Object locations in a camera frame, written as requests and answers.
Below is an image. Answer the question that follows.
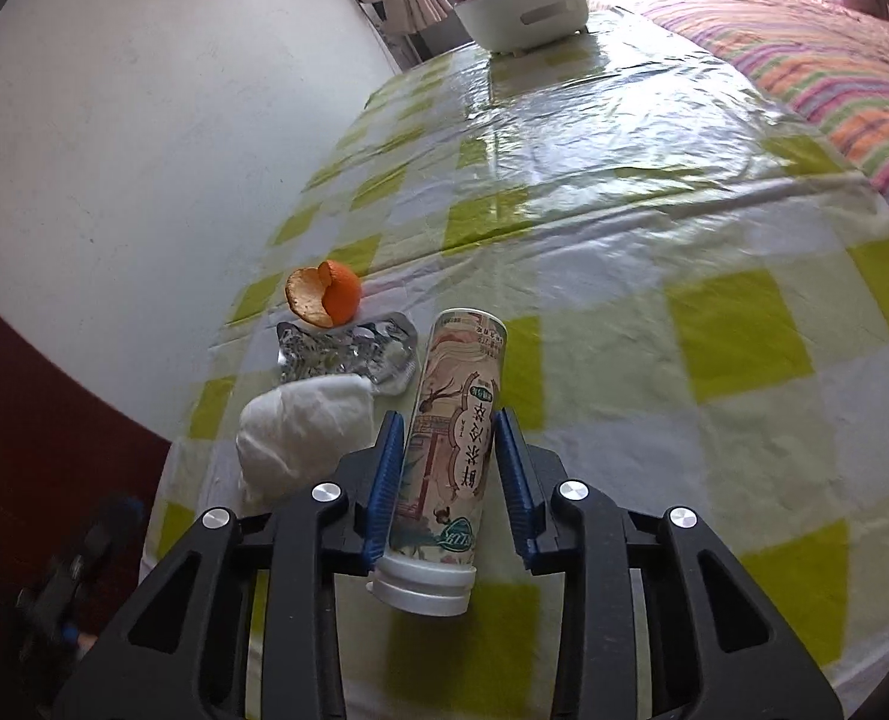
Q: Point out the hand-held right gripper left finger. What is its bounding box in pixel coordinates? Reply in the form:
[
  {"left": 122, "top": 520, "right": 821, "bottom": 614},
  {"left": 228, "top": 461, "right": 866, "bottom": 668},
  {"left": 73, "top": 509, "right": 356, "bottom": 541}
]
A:
[{"left": 55, "top": 411, "right": 405, "bottom": 720}]

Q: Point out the striped bed sheet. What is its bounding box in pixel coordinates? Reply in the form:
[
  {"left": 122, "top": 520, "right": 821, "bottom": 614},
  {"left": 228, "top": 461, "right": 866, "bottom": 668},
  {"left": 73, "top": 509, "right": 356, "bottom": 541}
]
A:
[{"left": 587, "top": 0, "right": 889, "bottom": 241}]

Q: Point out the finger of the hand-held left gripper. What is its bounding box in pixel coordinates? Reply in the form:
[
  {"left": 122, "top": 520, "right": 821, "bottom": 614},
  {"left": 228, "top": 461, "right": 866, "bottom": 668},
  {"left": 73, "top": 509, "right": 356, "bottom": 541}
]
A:
[{"left": 47, "top": 493, "right": 149, "bottom": 612}]

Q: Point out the silver blister pack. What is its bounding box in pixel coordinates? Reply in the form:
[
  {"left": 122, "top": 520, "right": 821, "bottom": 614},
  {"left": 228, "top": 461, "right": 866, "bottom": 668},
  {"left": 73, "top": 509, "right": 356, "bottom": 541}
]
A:
[{"left": 274, "top": 313, "right": 419, "bottom": 396}]

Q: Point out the printed plastic bottle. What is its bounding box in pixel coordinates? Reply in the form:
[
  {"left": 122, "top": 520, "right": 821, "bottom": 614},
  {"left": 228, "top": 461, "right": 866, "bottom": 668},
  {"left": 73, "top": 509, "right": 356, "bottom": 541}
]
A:
[{"left": 368, "top": 307, "right": 509, "bottom": 617}]

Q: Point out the white plastic organizer box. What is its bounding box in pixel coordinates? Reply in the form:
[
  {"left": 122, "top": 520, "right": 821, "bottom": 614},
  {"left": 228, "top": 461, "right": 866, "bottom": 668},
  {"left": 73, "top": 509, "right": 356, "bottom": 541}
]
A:
[{"left": 453, "top": 0, "right": 590, "bottom": 57}]

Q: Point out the orange peel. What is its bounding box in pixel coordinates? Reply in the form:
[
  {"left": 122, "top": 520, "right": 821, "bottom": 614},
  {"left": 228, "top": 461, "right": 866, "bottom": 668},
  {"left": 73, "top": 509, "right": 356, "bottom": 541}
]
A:
[{"left": 286, "top": 259, "right": 363, "bottom": 329}]

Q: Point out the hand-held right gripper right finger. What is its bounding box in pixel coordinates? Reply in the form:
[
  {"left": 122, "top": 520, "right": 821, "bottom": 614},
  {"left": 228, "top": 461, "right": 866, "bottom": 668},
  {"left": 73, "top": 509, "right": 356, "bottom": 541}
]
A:
[{"left": 492, "top": 409, "right": 845, "bottom": 720}]

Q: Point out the crumpled white tissue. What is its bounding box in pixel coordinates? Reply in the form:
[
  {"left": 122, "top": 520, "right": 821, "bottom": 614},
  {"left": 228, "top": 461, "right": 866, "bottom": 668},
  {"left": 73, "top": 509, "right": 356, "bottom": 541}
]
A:
[{"left": 236, "top": 375, "right": 377, "bottom": 507}]

